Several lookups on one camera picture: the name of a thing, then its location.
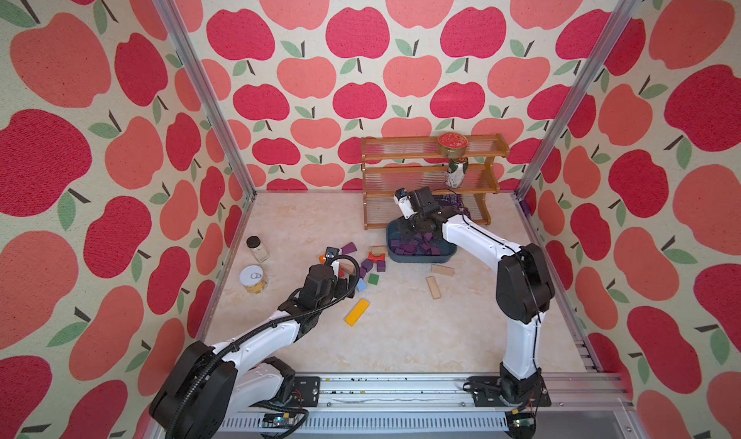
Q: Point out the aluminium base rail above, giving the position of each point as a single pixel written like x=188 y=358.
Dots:
x=571 y=405

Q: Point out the natural wood long block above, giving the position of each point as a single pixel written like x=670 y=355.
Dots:
x=433 y=287

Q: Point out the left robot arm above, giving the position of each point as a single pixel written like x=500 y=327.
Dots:
x=237 y=364

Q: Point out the wooden three-tier shelf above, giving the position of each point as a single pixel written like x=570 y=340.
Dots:
x=414 y=162

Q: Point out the light blue cube block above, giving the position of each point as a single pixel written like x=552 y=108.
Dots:
x=361 y=285

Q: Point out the purple snack bag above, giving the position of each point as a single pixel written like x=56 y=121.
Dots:
x=452 y=204

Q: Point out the purple wedge block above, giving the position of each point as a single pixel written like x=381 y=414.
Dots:
x=349 y=248

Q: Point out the aluminium frame post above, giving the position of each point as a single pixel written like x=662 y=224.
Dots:
x=605 y=44
x=173 y=22

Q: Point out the glass jar black lid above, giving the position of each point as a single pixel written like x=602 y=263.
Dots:
x=257 y=248

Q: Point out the yellow long block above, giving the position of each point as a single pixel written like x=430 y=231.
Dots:
x=357 y=312

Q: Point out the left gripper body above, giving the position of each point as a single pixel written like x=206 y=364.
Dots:
x=338 y=289

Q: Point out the natural wood cube block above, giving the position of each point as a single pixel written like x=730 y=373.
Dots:
x=378 y=250

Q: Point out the red arch block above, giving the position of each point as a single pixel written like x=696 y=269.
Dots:
x=377 y=258

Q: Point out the right aluminium frame post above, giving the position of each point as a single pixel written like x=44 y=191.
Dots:
x=605 y=44

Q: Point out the red lidded tin can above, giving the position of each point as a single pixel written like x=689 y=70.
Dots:
x=451 y=145

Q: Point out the teal plastic storage bin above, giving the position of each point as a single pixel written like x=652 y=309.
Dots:
x=424 y=243

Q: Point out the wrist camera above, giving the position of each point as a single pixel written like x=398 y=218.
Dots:
x=331 y=253
x=402 y=200

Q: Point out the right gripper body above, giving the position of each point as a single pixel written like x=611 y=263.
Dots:
x=416 y=222

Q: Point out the small green white bottle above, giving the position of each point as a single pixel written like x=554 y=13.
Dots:
x=456 y=172

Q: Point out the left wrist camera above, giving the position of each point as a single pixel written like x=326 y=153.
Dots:
x=331 y=253

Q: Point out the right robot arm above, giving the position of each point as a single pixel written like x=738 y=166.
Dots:
x=524 y=286

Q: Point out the left aluminium frame post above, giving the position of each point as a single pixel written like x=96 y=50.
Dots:
x=173 y=22

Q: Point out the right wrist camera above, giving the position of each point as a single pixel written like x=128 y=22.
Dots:
x=402 y=200

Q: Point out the yellow can white lid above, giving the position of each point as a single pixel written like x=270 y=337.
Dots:
x=252 y=279

